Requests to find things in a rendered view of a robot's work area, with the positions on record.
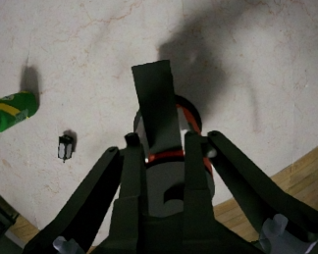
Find red electric kettle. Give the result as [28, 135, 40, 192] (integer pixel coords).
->
[131, 60, 202, 218]

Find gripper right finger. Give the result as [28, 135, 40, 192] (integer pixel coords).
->
[178, 108, 318, 254]

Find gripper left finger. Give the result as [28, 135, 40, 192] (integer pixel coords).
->
[23, 117, 149, 254]

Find green drink can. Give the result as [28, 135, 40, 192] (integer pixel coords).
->
[0, 91, 37, 132]

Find black round disc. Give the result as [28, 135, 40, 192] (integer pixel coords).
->
[133, 94, 202, 132]

